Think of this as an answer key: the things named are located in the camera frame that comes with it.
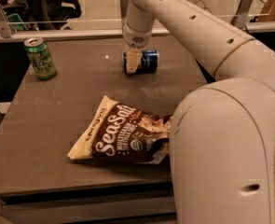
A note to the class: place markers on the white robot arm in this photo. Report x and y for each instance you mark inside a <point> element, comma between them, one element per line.
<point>222,142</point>

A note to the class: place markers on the green plastic bin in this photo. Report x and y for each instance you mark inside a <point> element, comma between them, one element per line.
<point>17,23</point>

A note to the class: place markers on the black office chair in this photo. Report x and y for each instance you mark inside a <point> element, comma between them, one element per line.
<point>53,14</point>

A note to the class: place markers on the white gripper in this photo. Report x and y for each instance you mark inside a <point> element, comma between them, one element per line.
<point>136,40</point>

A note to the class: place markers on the sea salt chips bag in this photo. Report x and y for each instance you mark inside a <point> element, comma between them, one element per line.
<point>124,133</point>

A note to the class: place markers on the blue pepsi can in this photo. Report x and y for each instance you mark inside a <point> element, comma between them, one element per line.
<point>148,63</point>

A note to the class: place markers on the right metal barrier bracket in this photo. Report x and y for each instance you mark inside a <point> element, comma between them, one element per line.
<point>240,18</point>

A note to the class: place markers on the green soda can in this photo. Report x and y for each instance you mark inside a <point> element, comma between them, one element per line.
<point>40,58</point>

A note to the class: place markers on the glass barrier panel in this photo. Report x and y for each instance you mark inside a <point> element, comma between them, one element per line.
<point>106,14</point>

